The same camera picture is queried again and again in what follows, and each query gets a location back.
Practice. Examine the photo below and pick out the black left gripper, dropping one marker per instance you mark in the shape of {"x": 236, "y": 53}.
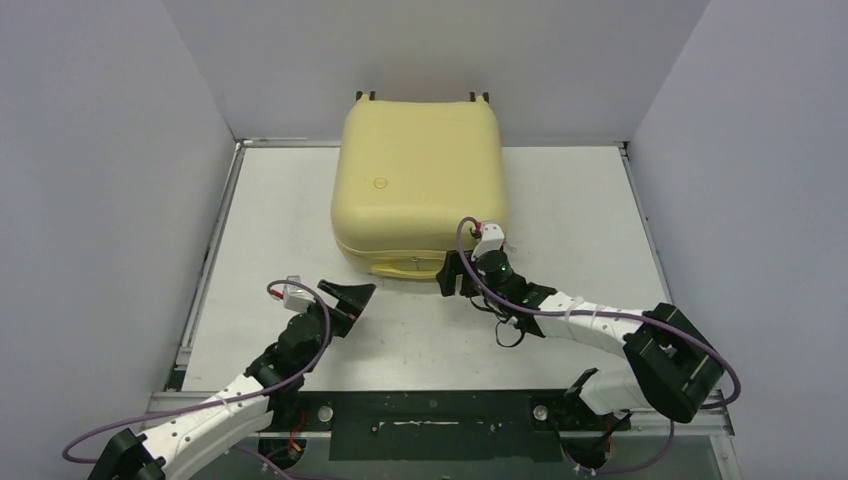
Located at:
{"x": 351, "y": 301}

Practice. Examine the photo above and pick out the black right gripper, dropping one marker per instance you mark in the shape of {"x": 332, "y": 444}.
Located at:
{"x": 463, "y": 276}

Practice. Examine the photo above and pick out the yellow suitcase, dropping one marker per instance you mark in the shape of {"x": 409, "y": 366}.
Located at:
{"x": 407, "y": 173}

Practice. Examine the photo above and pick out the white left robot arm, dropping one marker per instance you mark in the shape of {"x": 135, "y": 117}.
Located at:
{"x": 189, "y": 438}

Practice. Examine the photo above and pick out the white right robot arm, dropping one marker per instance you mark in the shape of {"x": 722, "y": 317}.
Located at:
{"x": 671, "y": 368}

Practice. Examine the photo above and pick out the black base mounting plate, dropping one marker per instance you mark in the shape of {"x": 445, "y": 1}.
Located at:
{"x": 453, "y": 425}

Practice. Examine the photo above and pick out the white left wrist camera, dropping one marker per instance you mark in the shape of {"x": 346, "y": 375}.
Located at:
{"x": 292, "y": 293}

